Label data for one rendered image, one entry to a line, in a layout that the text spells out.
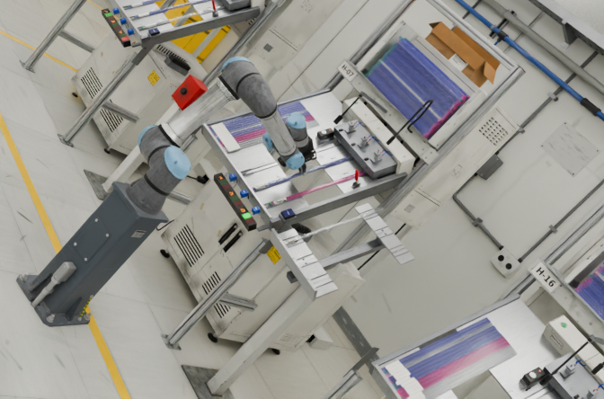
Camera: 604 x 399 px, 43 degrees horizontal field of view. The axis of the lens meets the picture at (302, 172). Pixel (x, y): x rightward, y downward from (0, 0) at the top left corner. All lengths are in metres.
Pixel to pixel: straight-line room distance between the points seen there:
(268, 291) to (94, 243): 1.00
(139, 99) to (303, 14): 1.08
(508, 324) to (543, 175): 1.93
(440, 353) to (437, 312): 2.00
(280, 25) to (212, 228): 1.38
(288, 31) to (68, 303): 2.30
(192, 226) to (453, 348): 1.58
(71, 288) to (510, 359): 1.65
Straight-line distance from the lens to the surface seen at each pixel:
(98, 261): 2.91
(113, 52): 4.88
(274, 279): 3.54
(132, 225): 2.83
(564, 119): 4.98
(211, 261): 3.80
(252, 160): 3.49
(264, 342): 3.28
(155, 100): 4.48
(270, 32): 4.58
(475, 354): 2.98
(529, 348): 3.08
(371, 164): 3.47
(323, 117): 3.77
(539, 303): 3.33
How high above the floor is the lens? 1.59
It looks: 12 degrees down
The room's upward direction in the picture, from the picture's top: 43 degrees clockwise
